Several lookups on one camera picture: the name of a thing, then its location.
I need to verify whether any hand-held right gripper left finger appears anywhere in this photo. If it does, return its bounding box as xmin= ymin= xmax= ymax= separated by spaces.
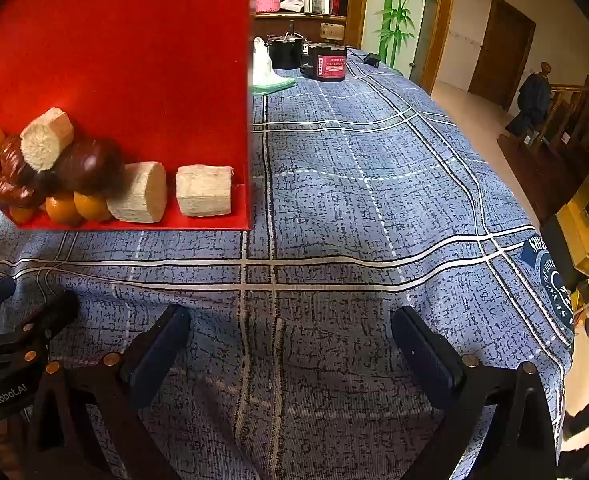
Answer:
xmin=24 ymin=304 xmax=192 ymax=480

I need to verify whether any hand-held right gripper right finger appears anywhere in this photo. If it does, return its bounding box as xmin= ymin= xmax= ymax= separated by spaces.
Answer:
xmin=391 ymin=305 xmax=560 ymax=480

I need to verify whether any dark brown water chestnut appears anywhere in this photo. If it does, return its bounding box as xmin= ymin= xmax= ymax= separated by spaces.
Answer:
xmin=0 ymin=177 xmax=45 ymax=209
xmin=0 ymin=133 xmax=42 ymax=186
xmin=54 ymin=137 xmax=124 ymax=196

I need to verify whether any red box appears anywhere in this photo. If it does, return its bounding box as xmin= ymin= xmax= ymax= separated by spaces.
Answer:
xmin=0 ymin=0 xmax=253 ymax=232

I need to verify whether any blue checked tablecloth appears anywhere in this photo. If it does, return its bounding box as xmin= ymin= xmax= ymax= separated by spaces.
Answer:
xmin=0 ymin=45 xmax=577 ymax=480

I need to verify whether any wooden stair railing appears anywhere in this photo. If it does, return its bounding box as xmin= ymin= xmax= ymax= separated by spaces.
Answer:
xmin=497 ymin=75 xmax=589 ymax=226

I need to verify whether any pale green cloth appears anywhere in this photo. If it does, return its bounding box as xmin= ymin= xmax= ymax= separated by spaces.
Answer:
xmin=251 ymin=76 xmax=298 ymax=95

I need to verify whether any red black rice cooker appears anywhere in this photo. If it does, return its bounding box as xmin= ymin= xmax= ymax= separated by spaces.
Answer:
xmin=300 ymin=42 xmax=348 ymax=84

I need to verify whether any brown wooden door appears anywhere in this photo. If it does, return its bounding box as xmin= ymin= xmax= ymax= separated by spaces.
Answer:
xmin=468 ymin=0 xmax=537 ymax=111

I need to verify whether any black pot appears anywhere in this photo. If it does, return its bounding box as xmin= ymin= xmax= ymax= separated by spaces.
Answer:
xmin=266 ymin=20 xmax=308 ymax=70

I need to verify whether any brown cardboard box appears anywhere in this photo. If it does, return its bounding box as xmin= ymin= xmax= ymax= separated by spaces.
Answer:
xmin=319 ymin=22 xmax=346 ymax=44

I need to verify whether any green bamboo wall sticker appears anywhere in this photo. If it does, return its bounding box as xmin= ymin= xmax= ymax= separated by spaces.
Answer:
xmin=377 ymin=0 xmax=425 ymax=69

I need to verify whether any wooden wall cabinet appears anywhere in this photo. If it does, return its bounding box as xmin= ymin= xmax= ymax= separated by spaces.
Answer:
xmin=249 ymin=0 xmax=373 ymax=52

